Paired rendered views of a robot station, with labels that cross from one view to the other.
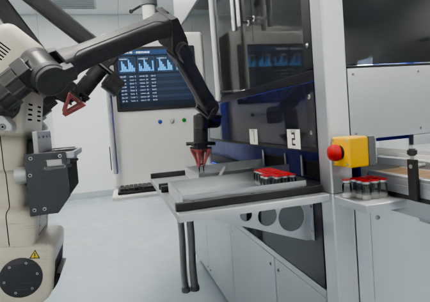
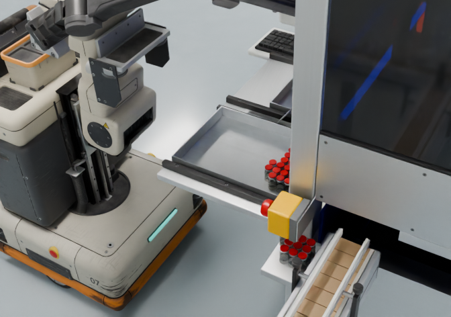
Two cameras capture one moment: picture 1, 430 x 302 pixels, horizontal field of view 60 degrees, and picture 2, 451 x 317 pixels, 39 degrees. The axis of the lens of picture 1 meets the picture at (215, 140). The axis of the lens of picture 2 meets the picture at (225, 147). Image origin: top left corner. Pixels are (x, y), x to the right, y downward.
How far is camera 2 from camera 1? 135 cm
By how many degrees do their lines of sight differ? 57
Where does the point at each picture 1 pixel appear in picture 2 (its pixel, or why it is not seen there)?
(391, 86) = (378, 173)
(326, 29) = (296, 86)
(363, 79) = (339, 152)
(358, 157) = (276, 228)
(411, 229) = (377, 301)
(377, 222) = not seen: hidden behind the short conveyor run
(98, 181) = not seen: outside the picture
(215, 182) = (266, 126)
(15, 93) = (56, 33)
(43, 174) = (102, 77)
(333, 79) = (298, 138)
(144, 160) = not seen: hidden behind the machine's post
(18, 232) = (94, 106)
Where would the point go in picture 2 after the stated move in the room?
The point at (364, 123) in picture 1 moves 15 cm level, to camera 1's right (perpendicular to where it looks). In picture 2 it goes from (333, 192) to (391, 227)
